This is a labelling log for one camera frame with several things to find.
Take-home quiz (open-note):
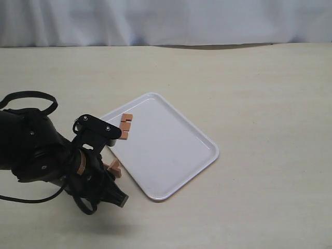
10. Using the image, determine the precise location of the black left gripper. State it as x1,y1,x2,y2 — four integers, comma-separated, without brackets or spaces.
65,148,129,208

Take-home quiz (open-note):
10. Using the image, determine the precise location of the wooden notched piece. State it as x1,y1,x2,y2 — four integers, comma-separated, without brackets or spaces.
105,158,122,178
119,113,133,140

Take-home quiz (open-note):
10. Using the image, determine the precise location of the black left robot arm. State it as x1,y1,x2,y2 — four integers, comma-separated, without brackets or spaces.
1,108,128,214

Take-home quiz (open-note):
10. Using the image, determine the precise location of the white plastic tray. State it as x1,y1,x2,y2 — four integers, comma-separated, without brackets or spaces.
101,92,219,201

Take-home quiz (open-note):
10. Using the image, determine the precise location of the white backdrop curtain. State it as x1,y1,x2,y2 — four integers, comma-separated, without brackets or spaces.
1,1,331,47

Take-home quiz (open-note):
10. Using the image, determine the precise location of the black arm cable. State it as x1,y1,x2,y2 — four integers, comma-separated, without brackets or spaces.
0,90,68,204

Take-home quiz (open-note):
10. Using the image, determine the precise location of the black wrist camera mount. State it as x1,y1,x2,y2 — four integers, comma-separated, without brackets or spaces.
72,114,122,155

